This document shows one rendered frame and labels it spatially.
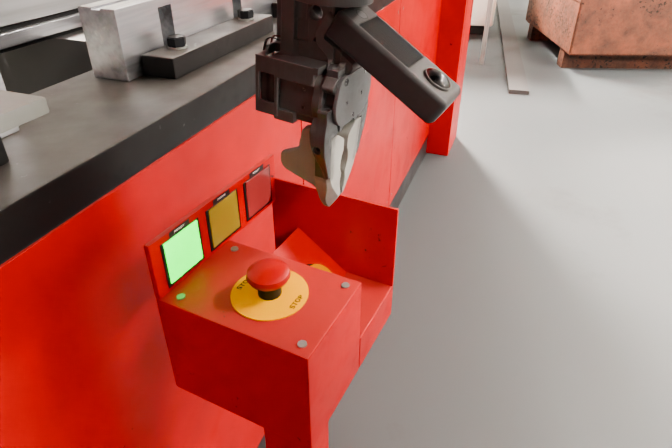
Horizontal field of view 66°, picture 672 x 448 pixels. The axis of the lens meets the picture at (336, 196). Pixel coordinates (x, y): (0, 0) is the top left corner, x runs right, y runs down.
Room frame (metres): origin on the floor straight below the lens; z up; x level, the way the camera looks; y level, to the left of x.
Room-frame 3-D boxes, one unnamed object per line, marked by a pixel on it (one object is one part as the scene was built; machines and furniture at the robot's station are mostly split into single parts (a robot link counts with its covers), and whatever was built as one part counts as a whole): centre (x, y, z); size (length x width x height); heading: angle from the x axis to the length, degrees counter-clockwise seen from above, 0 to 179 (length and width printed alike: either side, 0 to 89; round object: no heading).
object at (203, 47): (0.85, 0.19, 0.89); 0.30 x 0.05 x 0.03; 159
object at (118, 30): (1.48, 0.01, 0.92); 1.68 x 0.06 x 0.10; 159
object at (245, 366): (0.41, 0.05, 0.75); 0.20 x 0.16 x 0.18; 153
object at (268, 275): (0.37, 0.06, 0.79); 0.04 x 0.04 x 0.04
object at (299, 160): (0.44, 0.03, 0.87); 0.06 x 0.03 x 0.09; 63
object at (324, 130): (0.42, 0.01, 0.92); 0.05 x 0.02 x 0.09; 153
